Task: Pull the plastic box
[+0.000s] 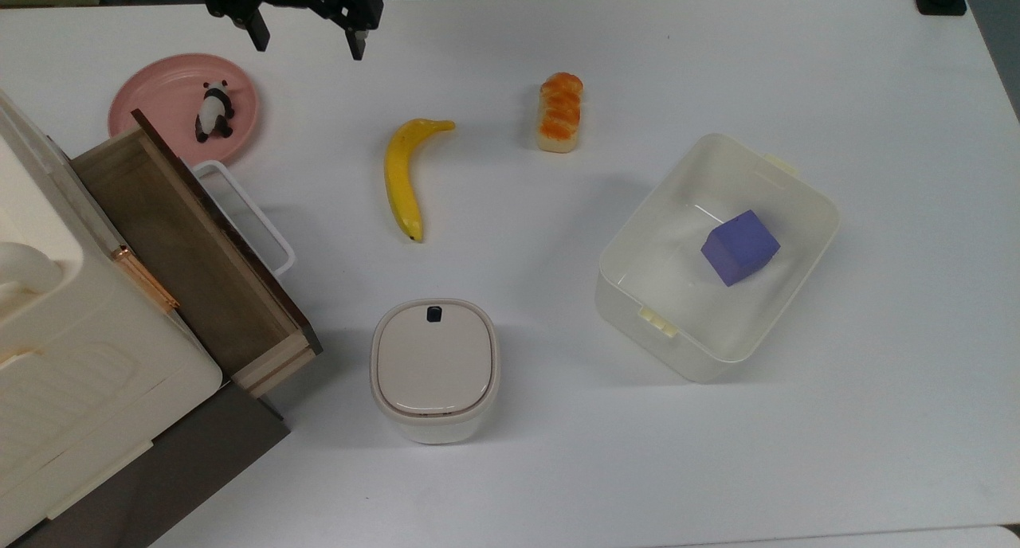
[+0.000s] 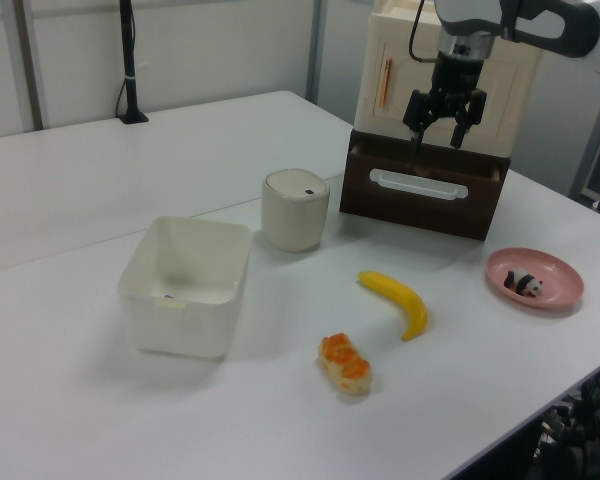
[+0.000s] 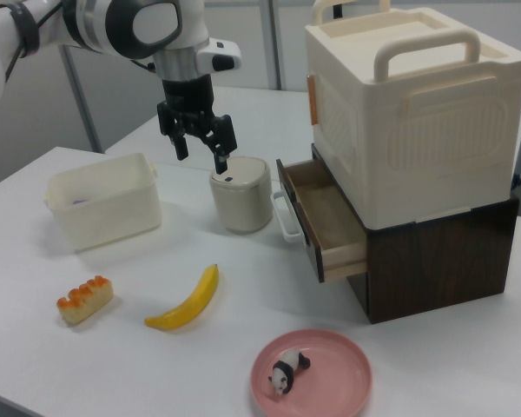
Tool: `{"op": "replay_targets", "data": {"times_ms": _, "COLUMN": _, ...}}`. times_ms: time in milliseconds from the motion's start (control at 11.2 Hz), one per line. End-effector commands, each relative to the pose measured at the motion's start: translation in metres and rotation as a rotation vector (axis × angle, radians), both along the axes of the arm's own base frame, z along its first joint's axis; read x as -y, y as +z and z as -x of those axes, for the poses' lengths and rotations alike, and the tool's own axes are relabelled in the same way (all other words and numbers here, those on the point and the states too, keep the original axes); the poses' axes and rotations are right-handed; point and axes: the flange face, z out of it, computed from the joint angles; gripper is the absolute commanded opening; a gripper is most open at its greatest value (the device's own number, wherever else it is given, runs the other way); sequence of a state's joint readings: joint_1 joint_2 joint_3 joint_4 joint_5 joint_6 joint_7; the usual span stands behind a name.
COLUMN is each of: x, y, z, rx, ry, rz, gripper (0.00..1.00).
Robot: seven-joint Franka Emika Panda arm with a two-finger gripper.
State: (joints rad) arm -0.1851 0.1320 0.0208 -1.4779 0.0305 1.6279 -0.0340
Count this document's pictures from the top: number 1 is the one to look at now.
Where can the translucent plastic box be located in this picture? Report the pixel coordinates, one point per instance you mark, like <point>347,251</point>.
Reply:
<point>717,258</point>

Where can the panda figurine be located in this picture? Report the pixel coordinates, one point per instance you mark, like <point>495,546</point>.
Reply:
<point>215,111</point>

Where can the pink plate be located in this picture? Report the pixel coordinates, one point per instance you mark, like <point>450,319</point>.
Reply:
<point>171,94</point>

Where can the yellow banana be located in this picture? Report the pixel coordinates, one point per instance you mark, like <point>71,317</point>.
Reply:
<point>402,178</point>

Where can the wooden drawer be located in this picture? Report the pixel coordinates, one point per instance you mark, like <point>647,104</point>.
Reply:
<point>191,253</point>

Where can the orange bread loaf toy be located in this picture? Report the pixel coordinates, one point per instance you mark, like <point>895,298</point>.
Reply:
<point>560,111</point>

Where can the white lidded trash bin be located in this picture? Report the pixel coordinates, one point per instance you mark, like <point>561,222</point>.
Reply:
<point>434,370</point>

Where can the cream plastic storage cabinet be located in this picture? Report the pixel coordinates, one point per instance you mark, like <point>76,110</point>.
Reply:
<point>72,341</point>

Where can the dark brown cabinet base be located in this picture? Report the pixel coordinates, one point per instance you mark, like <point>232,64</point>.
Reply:
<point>171,468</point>

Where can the purple cube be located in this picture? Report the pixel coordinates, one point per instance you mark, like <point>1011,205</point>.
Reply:
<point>739,248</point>

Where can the copper drawer rail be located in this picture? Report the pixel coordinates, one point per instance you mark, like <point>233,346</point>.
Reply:
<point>143,277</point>

